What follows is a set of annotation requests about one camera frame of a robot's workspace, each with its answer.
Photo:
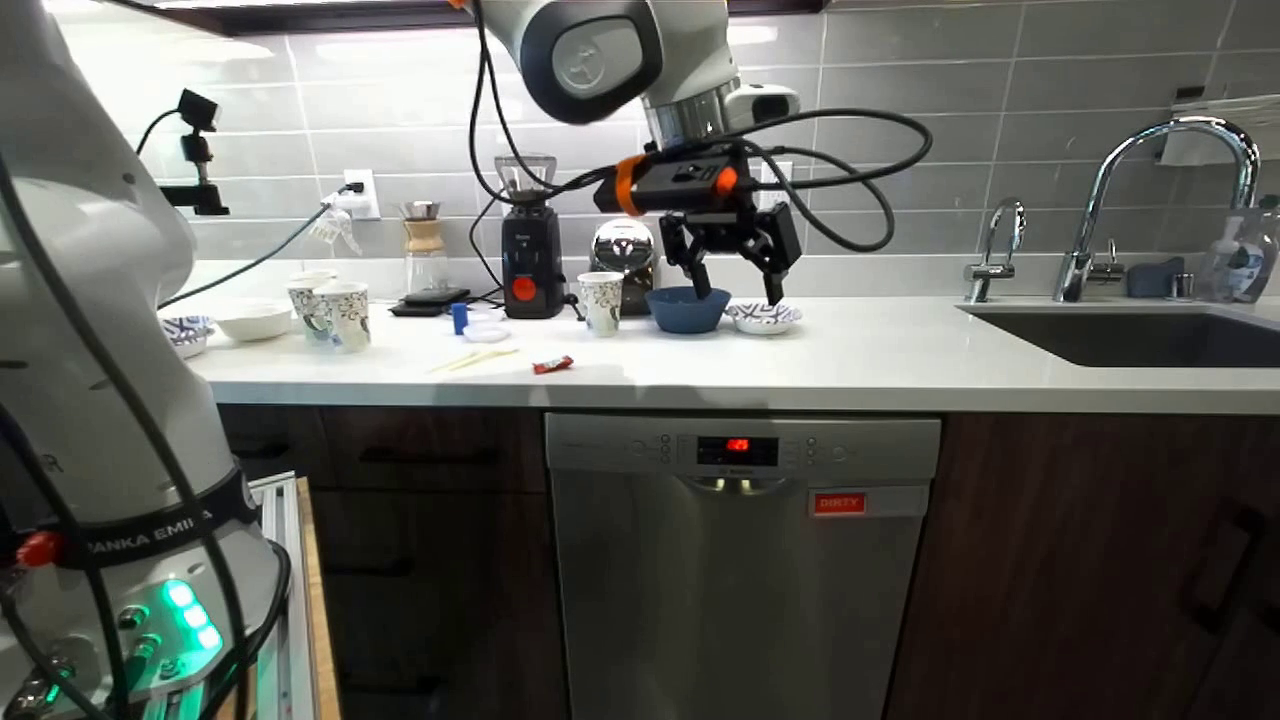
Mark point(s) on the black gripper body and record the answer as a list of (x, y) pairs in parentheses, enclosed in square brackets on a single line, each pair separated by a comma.
[(731, 229)]

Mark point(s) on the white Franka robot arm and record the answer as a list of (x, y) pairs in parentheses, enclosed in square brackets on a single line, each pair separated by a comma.
[(95, 332)]

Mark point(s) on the stainless steel dishwasher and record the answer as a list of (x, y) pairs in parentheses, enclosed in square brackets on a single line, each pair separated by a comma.
[(734, 602)]

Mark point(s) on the blue bowl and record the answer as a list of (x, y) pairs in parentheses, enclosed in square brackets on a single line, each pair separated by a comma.
[(686, 315)]

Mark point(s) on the glass coffee bean jar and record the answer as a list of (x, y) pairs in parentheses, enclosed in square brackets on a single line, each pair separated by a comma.
[(625, 246)]

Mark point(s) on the black coffee grinder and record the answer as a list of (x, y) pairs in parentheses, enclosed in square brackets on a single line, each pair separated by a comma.
[(531, 263)]

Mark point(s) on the red ketchup packet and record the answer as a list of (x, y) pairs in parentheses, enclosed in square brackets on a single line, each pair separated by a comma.
[(552, 361)]

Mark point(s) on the small chrome faucet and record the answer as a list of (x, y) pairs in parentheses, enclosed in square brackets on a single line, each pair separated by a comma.
[(987, 282)]

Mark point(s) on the white round plastic lid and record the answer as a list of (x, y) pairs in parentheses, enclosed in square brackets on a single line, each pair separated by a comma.
[(488, 332), (488, 315)]

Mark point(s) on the cream plastic spoon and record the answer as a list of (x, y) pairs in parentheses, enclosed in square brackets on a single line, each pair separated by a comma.
[(460, 361), (487, 355)]

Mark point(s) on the small blue cylinder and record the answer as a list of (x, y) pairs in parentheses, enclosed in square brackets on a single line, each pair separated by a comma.
[(458, 319)]

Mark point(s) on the black kitchen scale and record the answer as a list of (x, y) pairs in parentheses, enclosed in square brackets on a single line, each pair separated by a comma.
[(430, 307)]

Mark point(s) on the glass pour-over coffee maker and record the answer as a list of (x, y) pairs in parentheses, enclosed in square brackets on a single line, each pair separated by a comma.
[(424, 255)]

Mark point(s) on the tall chrome faucet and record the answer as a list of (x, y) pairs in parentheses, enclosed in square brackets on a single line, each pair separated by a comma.
[(1081, 255)]

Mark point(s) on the kitchen sink basin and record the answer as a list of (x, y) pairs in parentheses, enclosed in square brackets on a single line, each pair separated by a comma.
[(1145, 343)]

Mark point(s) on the dark sponge holder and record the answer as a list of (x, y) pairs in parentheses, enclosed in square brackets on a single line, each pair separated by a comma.
[(1155, 278)]

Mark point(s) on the dark wood drawer cabinet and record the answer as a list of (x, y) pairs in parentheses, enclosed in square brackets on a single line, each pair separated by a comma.
[(424, 572)]

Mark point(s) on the dark wood cabinet door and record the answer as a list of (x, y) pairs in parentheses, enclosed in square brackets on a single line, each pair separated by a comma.
[(1064, 572)]

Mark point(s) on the white shallow bowl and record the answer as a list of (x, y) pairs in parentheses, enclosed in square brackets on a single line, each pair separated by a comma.
[(255, 322)]

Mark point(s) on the dark overhead cabinet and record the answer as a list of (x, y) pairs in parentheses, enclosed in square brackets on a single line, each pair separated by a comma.
[(333, 14)]

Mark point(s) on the pale bluish container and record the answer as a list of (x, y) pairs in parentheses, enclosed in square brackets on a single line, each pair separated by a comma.
[(1241, 263)]

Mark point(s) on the wooden robot cart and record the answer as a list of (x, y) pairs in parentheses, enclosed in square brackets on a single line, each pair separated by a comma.
[(319, 627)]

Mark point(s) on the white robot body foreground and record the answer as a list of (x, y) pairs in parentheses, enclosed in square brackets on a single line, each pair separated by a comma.
[(81, 627)]

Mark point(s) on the orange black wrist mount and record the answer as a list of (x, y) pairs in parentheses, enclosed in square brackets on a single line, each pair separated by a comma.
[(666, 181)]

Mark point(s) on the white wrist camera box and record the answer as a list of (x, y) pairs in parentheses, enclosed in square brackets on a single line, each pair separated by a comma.
[(760, 106)]

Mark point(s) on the white wall power outlet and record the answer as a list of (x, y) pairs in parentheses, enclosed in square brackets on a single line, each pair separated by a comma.
[(363, 193)]

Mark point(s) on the black camera on stand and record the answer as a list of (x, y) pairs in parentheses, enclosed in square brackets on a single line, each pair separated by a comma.
[(198, 141)]

